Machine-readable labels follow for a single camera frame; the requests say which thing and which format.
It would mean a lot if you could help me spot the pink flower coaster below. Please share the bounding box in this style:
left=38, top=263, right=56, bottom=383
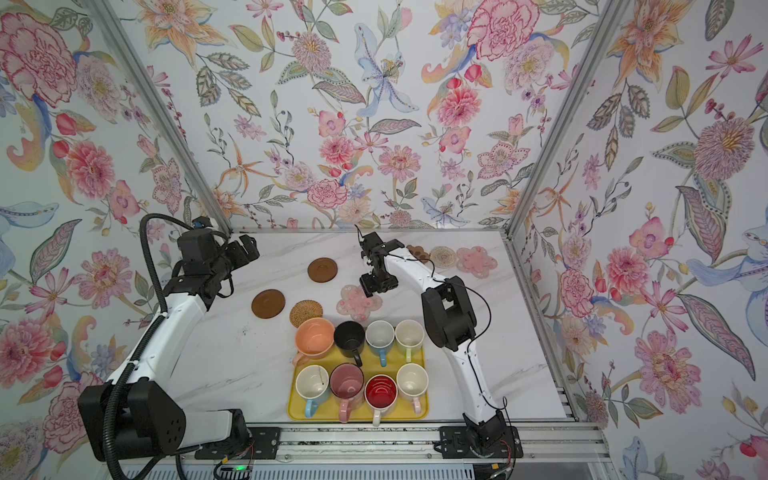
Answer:
left=336, top=285, right=383, bottom=323
left=456, top=246, right=498, bottom=279

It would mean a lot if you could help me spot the brown paw coaster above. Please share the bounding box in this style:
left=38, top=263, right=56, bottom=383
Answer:
left=406, top=245, right=431, bottom=264

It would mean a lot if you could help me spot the dark brown round coaster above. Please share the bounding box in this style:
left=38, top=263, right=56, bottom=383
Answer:
left=307, top=257, right=338, bottom=283

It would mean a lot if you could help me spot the patterned round white coaster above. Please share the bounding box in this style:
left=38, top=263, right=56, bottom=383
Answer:
left=429, top=246, right=458, bottom=269

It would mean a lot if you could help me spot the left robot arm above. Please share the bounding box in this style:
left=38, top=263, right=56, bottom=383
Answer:
left=78, top=228, right=260, bottom=462

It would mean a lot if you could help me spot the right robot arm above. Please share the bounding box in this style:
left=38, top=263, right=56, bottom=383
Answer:
left=357, top=232, right=523, bottom=462

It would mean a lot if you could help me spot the brown wooden round coaster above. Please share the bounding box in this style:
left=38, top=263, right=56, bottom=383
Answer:
left=251, top=289, right=286, bottom=319

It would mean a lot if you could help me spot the woven rattan round coaster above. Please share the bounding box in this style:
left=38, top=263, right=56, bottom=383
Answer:
left=289, top=300, right=323, bottom=328

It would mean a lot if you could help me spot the black mug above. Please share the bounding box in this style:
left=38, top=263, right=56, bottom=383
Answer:
left=334, top=321, right=366, bottom=367

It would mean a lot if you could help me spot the orange mug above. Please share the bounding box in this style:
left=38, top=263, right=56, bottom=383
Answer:
left=292, top=318, right=335, bottom=366

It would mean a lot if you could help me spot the dusty pink mug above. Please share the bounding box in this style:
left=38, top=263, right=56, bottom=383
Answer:
left=330, top=363, right=365, bottom=423

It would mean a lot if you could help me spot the red interior white mug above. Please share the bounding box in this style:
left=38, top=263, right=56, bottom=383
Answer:
left=364, top=374, right=399, bottom=427

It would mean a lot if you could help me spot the yellow tray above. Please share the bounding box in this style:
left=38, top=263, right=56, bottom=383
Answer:
left=287, top=345, right=430, bottom=425

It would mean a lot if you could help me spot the white mug blue handle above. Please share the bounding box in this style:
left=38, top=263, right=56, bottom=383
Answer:
left=365, top=320, right=395, bottom=367

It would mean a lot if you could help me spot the white mug green handle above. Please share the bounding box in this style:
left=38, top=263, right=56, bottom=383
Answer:
left=395, top=319, right=425, bottom=363

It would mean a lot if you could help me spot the cream mug pink handle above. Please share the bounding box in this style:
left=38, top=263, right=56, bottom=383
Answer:
left=396, top=363, right=429, bottom=416

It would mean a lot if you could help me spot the cream mug blue handle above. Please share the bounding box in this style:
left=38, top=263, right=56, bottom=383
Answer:
left=294, top=365, right=331, bottom=419

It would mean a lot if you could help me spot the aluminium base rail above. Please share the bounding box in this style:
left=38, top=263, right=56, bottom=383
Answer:
left=95, top=419, right=619, bottom=480

